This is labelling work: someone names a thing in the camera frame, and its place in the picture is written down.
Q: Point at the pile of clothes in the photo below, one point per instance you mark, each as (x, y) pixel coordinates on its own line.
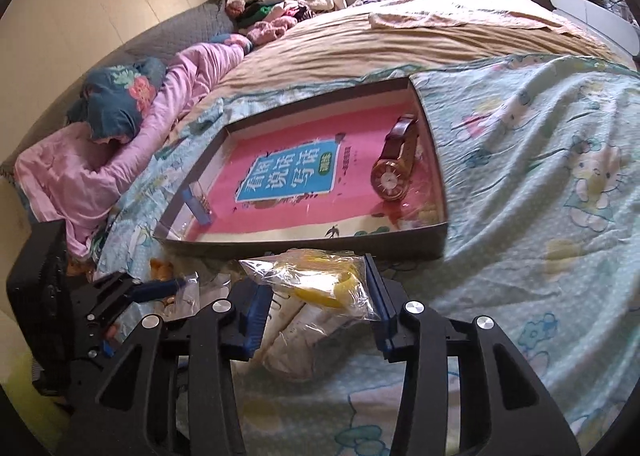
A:
(280, 11)

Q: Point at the pink quilt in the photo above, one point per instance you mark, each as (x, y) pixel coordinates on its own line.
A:
(100, 176)

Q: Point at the tan blanket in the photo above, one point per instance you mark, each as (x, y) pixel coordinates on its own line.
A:
(400, 46)

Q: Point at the clear bag with yellow clip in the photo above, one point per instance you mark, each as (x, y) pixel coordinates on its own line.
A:
(320, 286)

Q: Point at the shallow cardboard box tray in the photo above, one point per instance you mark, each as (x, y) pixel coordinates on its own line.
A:
(300, 247)

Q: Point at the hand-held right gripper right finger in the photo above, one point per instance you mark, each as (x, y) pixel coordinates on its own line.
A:
(378, 308)

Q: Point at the small clear jewelry bag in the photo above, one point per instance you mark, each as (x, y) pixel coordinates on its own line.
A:
(186, 298)

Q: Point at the blue floral pillow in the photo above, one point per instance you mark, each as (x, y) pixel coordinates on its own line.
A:
(115, 101)

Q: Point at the grey quilted headboard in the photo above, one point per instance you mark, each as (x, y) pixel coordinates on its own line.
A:
(185, 31)

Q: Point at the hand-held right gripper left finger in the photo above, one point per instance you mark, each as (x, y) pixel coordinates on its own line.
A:
(252, 321)

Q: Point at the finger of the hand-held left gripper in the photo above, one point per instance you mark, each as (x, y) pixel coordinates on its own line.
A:
(112, 281)
(152, 289)

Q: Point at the small blue box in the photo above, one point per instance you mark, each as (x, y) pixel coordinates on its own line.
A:
(197, 208)

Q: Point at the pale pink towel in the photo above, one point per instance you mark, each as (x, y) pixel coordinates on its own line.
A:
(450, 18)

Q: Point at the clear bag with yellow items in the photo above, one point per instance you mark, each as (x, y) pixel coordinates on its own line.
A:
(310, 346)

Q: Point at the cartoon cat printed bedsheet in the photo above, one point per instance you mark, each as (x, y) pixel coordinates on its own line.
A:
(525, 236)

